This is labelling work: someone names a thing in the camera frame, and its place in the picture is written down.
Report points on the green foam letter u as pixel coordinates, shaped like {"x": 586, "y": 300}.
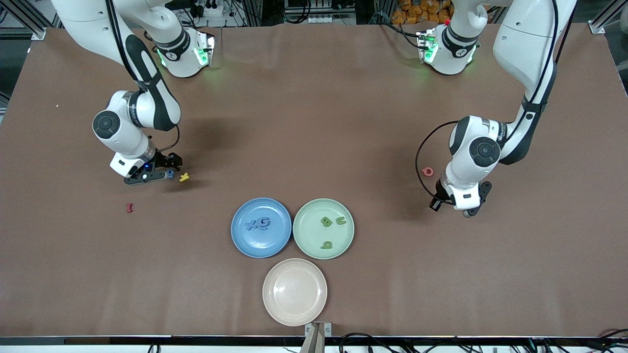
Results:
{"x": 341, "y": 222}

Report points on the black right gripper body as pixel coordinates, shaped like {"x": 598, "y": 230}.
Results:
{"x": 163, "y": 161}

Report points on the aluminium frame profile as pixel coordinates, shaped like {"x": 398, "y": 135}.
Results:
{"x": 596, "y": 27}
{"x": 38, "y": 33}

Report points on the green round plate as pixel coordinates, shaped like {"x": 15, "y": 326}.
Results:
{"x": 309, "y": 230}

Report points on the blue foam letter X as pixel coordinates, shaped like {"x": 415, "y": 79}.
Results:
{"x": 251, "y": 226}

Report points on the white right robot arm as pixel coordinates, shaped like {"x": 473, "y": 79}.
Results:
{"x": 83, "y": 12}

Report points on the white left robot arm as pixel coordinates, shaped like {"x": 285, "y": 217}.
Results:
{"x": 525, "y": 39}

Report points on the silver mounting bracket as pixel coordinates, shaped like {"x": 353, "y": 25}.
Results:
{"x": 327, "y": 328}

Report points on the white power strip with plugs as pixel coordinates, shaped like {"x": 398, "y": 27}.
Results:
{"x": 211, "y": 11}

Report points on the green foam letter B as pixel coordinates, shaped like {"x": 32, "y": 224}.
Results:
{"x": 326, "y": 221}

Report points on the blue round plate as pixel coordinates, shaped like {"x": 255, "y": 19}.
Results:
{"x": 255, "y": 245}

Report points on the blue foam letter G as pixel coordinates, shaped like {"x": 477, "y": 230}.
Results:
{"x": 260, "y": 224}

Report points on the orange fruit pile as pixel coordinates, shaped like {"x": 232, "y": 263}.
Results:
{"x": 417, "y": 12}

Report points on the brown table cover mat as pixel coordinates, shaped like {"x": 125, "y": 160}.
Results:
{"x": 314, "y": 122}

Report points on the pink foam letter Q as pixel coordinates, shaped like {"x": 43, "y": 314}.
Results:
{"x": 424, "y": 171}

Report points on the beige round plate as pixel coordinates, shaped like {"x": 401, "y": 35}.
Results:
{"x": 294, "y": 291}

